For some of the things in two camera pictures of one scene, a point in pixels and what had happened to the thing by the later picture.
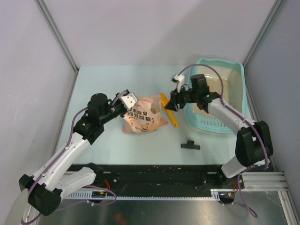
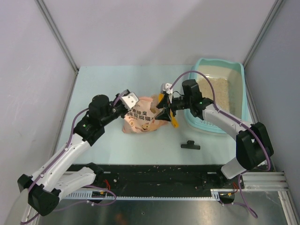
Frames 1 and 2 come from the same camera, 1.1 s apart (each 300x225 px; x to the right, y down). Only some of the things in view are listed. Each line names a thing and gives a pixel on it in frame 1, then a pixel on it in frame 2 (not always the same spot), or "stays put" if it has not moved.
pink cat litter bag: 144,116 stays put
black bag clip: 190,144 stays put
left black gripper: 123,112 stays put
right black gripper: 176,99 to 165,103
